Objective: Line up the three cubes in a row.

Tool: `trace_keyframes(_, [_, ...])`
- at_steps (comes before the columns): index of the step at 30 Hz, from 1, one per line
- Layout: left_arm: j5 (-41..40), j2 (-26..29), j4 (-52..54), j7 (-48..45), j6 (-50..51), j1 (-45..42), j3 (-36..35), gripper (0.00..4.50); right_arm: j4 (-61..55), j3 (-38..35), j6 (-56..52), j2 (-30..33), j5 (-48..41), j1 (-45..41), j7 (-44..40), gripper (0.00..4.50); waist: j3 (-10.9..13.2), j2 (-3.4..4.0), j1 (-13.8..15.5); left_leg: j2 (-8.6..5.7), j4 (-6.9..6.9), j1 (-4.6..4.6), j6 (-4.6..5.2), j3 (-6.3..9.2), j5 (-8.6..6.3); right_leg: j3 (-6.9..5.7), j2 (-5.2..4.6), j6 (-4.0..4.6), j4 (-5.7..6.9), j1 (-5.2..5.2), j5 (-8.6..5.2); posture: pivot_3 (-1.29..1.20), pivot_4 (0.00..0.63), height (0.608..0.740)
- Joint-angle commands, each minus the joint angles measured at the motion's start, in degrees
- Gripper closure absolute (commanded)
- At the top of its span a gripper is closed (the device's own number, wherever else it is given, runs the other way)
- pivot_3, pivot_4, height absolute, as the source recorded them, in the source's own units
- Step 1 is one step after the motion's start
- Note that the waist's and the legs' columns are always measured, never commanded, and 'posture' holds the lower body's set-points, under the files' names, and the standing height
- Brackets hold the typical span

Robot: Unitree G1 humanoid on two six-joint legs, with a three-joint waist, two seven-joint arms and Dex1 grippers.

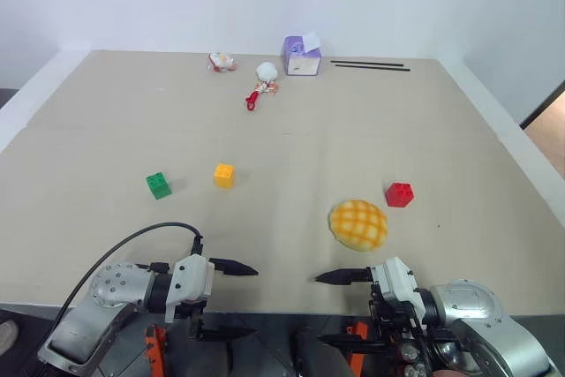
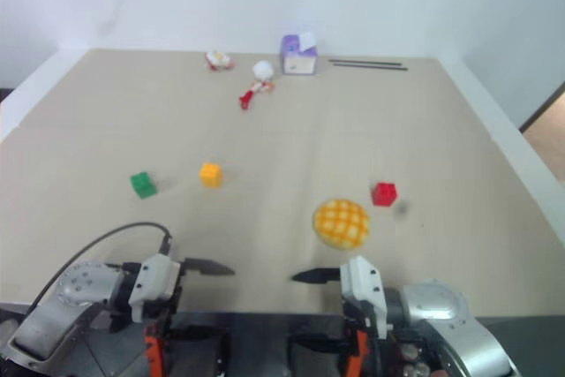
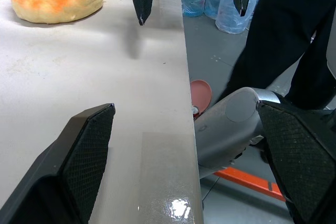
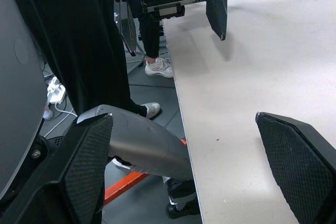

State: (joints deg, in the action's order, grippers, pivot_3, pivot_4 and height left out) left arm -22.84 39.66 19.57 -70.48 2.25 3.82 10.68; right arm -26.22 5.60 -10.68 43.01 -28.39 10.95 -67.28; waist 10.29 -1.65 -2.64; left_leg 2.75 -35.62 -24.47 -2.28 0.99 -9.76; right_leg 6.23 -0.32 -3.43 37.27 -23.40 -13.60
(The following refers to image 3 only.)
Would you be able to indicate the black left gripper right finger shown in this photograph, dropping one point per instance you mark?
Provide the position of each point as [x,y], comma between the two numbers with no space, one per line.
[302,155]

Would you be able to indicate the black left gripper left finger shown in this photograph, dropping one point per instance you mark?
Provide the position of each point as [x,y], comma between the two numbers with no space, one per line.
[78,161]

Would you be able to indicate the large blue plastic-wrapped bottle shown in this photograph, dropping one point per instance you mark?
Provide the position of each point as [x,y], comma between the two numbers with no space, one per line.
[231,20]

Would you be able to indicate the silver robot body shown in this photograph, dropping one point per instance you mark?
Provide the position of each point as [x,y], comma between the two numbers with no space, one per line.
[225,134]

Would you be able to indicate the person's black trouser legs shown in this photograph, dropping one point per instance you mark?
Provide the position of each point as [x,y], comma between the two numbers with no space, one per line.
[283,30]

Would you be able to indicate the red round disc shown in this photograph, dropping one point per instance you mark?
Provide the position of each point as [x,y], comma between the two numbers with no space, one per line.
[200,94]

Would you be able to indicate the orange metal bar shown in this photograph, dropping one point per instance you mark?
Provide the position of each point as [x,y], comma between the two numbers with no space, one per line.
[249,180]

